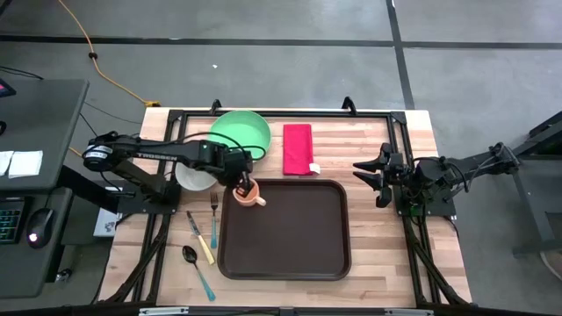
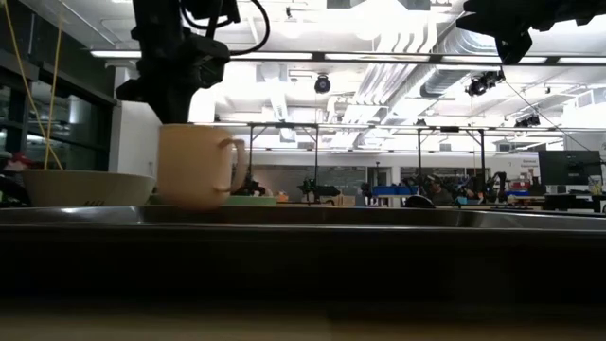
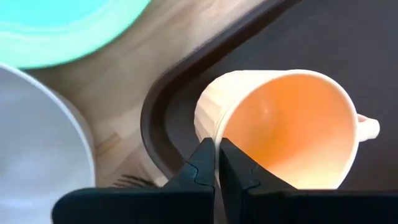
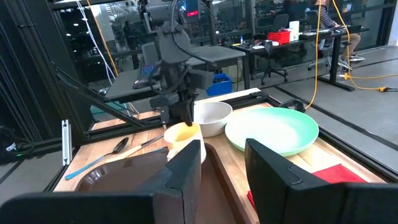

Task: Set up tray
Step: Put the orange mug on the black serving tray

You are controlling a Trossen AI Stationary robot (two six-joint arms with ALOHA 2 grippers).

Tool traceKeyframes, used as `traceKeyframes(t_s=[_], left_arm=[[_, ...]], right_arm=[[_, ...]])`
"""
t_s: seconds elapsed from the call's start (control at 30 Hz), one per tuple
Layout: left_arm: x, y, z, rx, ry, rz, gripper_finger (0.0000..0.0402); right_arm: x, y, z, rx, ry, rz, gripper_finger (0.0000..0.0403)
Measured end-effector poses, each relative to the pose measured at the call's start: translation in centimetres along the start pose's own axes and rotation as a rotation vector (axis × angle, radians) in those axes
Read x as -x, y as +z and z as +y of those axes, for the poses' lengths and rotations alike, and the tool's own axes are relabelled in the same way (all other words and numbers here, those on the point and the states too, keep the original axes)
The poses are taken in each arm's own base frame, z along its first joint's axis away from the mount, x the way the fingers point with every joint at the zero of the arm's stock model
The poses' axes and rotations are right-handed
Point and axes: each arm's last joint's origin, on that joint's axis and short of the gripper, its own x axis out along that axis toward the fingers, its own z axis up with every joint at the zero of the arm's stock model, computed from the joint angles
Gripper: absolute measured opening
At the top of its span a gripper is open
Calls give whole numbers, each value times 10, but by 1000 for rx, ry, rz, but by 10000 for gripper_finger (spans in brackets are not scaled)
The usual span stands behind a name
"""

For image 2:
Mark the person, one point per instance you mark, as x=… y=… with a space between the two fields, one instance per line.
x=14 y=163

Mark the black computer monitor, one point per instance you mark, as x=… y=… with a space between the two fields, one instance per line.
x=570 y=168

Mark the background black robot arm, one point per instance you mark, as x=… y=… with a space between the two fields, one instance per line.
x=319 y=189

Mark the blue storage bins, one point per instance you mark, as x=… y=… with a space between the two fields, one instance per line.
x=393 y=190

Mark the peach orange mug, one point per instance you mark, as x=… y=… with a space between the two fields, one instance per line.
x=194 y=166

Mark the black ceiling spotlight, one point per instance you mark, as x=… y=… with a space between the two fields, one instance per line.
x=528 y=120
x=322 y=84
x=483 y=83

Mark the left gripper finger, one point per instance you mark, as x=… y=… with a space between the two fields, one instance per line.
x=176 y=106
x=149 y=97

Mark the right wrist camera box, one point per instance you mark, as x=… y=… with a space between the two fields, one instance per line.
x=513 y=47

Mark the silver ventilation duct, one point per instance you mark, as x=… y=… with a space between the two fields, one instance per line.
x=454 y=52

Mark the brown plastic tray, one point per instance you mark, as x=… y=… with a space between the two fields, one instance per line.
x=303 y=265

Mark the long ceiling light bar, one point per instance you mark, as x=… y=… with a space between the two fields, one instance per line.
x=355 y=56

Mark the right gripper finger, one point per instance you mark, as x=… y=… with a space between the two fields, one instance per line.
x=480 y=16

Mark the black background station frame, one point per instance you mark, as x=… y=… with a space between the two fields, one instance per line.
x=316 y=156
x=419 y=156

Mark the white round bowl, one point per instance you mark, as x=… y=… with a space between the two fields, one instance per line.
x=87 y=189

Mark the green round plate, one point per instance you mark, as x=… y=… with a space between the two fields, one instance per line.
x=251 y=201

